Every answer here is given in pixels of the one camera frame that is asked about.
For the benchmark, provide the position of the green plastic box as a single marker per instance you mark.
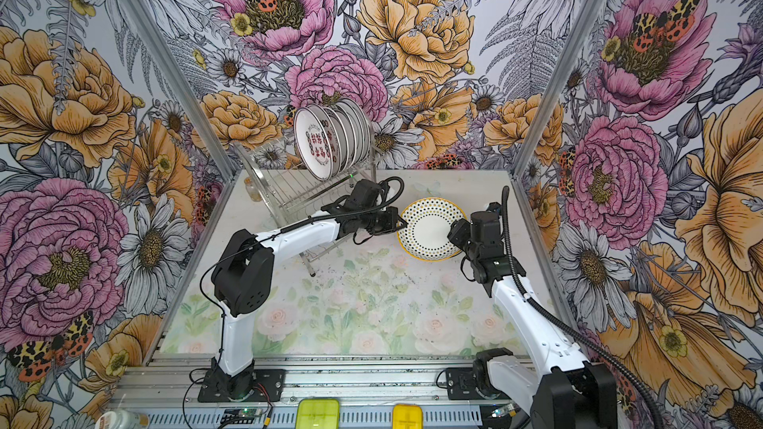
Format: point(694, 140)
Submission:
point(318, 413)

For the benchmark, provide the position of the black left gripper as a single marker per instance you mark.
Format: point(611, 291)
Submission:
point(392, 217)

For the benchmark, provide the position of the yellow plastic box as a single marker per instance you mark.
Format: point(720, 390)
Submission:
point(407, 416)

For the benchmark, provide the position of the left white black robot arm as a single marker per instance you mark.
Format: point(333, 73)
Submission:
point(242, 280)

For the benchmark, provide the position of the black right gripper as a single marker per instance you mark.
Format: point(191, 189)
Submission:
point(458, 231)

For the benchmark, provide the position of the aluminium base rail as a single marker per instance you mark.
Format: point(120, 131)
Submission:
point(179, 393)

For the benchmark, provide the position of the silver metal dish rack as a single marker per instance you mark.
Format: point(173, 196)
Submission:
point(294, 194)

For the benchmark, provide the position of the white round container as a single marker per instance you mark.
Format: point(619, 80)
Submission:
point(122, 419)

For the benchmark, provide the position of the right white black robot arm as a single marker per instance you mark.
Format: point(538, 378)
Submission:
point(563, 388)

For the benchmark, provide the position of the white plate yellow rim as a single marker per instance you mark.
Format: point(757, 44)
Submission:
point(429, 222)

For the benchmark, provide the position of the white plate red floral pattern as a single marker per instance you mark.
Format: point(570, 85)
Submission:
point(313, 144)

